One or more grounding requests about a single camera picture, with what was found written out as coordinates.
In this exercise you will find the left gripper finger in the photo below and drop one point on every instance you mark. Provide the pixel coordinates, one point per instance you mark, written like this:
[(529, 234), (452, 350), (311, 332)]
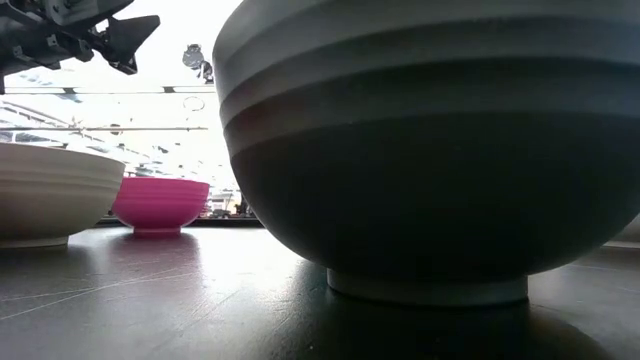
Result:
[(131, 35), (127, 66)]

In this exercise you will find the pink ribbed bowl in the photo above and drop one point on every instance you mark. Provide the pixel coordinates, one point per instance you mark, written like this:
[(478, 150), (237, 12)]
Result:
[(160, 202)]

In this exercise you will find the cream white ribbed bowl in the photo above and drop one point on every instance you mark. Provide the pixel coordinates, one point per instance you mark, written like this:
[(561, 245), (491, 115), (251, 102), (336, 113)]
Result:
[(45, 195)]

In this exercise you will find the large dark grey bowl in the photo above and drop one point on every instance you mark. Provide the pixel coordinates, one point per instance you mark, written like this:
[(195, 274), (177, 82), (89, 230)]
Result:
[(430, 190)]

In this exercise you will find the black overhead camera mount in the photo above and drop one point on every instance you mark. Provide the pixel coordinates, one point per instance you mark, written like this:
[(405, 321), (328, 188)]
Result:
[(194, 57)]

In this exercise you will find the black table frame rail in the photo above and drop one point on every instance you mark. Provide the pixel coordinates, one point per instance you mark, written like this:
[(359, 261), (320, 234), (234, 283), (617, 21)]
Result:
[(235, 222)]

